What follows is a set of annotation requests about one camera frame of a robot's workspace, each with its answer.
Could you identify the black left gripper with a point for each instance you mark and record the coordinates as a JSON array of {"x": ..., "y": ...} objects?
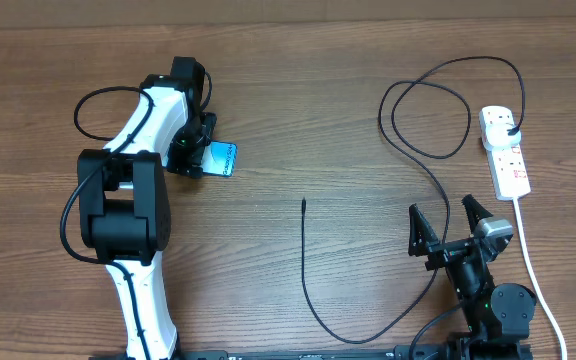
[{"x": 178, "y": 153}]

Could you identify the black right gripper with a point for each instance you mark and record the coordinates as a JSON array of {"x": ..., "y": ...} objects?
[{"x": 422, "y": 240}]

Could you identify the blue screen Galaxy smartphone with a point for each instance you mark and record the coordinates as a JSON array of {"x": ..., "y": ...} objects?
[{"x": 219, "y": 159}]

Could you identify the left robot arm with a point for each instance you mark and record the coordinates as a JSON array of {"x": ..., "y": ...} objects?
[{"x": 123, "y": 201}]

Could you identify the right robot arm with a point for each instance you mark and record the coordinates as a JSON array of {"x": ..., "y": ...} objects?
[{"x": 498, "y": 316}]

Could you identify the white charger plug adapter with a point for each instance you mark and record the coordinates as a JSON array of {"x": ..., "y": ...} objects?
[{"x": 498, "y": 136}]

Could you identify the white power strip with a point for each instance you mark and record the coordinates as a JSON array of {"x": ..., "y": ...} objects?
[{"x": 507, "y": 166}]

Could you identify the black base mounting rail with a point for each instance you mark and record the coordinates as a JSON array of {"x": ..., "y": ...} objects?
[{"x": 313, "y": 354}]

